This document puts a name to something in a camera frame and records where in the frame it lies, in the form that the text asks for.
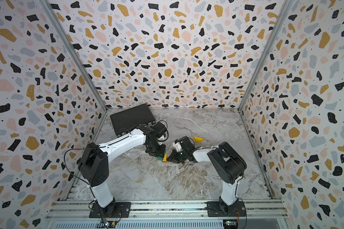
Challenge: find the small circuit board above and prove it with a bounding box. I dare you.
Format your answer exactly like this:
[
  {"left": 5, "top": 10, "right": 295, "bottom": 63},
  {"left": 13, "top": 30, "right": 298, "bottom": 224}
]
[{"left": 101, "top": 219, "right": 118, "bottom": 229}]

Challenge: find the black briefcase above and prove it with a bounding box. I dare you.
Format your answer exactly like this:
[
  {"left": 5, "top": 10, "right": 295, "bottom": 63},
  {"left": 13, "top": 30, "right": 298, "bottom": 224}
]
[{"left": 110, "top": 104, "right": 156, "bottom": 137}]

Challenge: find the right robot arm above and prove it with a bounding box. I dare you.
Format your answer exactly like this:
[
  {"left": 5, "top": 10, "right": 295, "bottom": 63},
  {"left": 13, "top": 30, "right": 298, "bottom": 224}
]
[{"left": 166, "top": 136, "right": 247, "bottom": 208}]

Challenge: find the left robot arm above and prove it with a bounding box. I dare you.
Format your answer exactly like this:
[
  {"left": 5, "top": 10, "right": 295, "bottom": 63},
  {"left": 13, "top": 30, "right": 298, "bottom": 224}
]
[{"left": 78, "top": 122, "right": 169, "bottom": 209}]

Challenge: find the yellow square lego brick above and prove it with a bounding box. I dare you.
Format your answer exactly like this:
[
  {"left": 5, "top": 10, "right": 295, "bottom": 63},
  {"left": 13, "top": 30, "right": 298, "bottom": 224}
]
[{"left": 162, "top": 154, "right": 167, "bottom": 162}]

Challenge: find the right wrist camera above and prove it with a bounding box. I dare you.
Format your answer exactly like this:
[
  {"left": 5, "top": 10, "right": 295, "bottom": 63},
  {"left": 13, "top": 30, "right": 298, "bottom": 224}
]
[{"left": 173, "top": 140, "right": 182, "bottom": 152}]

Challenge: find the aluminium front rail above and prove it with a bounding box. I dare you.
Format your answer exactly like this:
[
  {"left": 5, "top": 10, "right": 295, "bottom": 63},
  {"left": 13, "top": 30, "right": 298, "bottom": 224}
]
[{"left": 46, "top": 199, "right": 288, "bottom": 220}]

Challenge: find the yellow wedge lego piece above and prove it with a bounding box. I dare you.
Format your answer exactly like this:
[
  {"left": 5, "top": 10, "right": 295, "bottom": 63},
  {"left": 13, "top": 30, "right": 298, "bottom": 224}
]
[{"left": 194, "top": 136, "right": 204, "bottom": 143}]

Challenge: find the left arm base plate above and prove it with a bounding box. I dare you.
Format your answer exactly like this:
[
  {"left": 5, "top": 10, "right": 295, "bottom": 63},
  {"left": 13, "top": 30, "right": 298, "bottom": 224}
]
[{"left": 89, "top": 201, "right": 131, "bottom": 219}]

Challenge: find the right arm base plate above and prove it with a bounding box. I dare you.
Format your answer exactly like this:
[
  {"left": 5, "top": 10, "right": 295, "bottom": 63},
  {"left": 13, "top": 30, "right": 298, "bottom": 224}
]
[{"left": 206, "top": 200, "right": 247, "bottom": 217}]

